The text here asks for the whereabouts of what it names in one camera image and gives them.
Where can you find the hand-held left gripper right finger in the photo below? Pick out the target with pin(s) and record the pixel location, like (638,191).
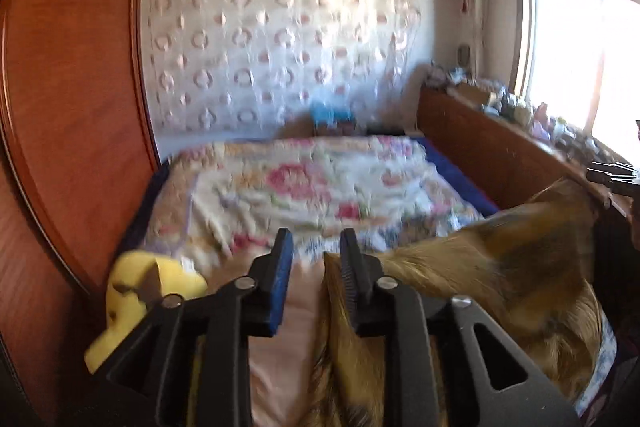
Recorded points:
(352,287)

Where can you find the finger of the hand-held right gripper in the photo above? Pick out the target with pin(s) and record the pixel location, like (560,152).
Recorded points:
(612,170)
(625,188)

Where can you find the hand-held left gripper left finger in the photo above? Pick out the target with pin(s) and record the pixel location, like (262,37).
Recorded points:
(282,287)

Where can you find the brown patterned shirt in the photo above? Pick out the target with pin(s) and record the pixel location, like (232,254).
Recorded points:
(500,267)

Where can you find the pale pink cloth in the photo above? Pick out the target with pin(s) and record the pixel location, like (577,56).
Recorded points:
(285,367)

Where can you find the pink floral bed sheet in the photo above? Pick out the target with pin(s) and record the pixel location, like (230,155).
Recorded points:
(325,187)

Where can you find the long wooden cabinet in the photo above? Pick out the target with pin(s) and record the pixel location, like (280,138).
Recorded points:
(490,147)

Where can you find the wooden framed window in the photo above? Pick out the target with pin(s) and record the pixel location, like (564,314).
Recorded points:
(575,47)

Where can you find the dark blue bed sheet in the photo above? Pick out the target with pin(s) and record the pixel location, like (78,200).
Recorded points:
(465,182)

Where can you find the yellow plush toy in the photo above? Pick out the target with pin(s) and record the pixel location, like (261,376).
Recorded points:
(125,307)

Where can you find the small cardboard box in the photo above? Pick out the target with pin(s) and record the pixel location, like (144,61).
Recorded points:
(472,94)

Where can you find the blue floral quilt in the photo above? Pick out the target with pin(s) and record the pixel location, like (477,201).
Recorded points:
(602,357)

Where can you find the blue tissue pack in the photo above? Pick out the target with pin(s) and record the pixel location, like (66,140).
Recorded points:
(330,117)

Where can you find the circle-patterned sheer curtain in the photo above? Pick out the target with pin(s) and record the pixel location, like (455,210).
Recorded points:
(275,47)

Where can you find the wooden slatted wardrobe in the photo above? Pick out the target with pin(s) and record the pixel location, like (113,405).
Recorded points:
(65,82)

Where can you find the dark oval wall hanging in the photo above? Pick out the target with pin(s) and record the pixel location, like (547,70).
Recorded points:
(463,54)

